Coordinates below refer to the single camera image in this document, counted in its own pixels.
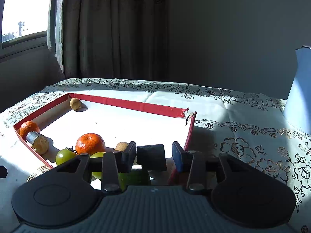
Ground small green tomato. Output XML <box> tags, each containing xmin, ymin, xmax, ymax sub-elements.
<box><xmin>91</xmin><ymin>151</ymin><xmax>105</xmax><ymax>180</ymax></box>

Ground green tomato with stem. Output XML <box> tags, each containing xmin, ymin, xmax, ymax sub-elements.
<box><xmin>55</xmin><ymin>147</ymin><xmax>77</xmax><ymax>166</ymax></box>

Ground dark sugarcane piece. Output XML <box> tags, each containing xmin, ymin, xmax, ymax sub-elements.
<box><xmin>136</xmin><ymin>144</ymin><xmax>167</xmax><ymax>171</ymax></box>
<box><xmin>26</xmin><ymin>131</ymin><xmax>49</xmax><ymax>155</ymax></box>

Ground large orange tangerine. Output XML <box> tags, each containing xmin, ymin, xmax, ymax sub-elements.
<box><xmin>19</xmin><ymin>121</ymin><xmax>40</xmax><ymax>140</ymax></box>

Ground small orange tangerine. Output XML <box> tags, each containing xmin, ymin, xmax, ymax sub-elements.
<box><xmin>75</xmin><ymin>133</ymin><xmax>106</xmax><ymax>155</ymax></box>

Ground green cucumber chunk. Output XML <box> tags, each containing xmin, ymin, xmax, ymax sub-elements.
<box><xmin>118</xmin><ymin>169</ymin><xmax>151</xmax><ymax>191</ymax></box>

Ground brown longan fruit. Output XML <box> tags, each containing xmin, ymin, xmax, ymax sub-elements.
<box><xmin>70</xmin><ymin>98</ymin><xmax>81</xmax><ymax>110</ymax></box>
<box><xmin>114</xmin><ymin>142</ymin><xmax>129</xmax><ymax>151</ymax></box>

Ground red shallow cardboard box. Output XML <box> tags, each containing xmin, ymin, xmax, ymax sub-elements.
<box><xmin>13</xmin><ymin>93</ymin><xmax>196</xmax><ymax>185</ymax></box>

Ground white floral tablecloth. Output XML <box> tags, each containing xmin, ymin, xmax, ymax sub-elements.
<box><xmin>1</xmin><ymin>78</ymin><xmax>310</xmax><ymax>232</ymax></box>

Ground blue electric kettle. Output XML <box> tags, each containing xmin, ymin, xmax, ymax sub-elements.
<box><xmin>284</xmin><ymin>46</ymin><xmax>311</xmax><ymax>134</ymax></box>

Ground dark patterned curtain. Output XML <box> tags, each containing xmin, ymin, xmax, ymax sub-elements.
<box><xmin>47</xmin><ymin>0</ymin><xmax>169</xmax><ymax>81</ymax></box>

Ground window frame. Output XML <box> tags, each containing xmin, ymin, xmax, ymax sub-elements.
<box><xmin>1</xmin><ymin>0</ymin><xmax>51</xmax><ymax>57</ymax></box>

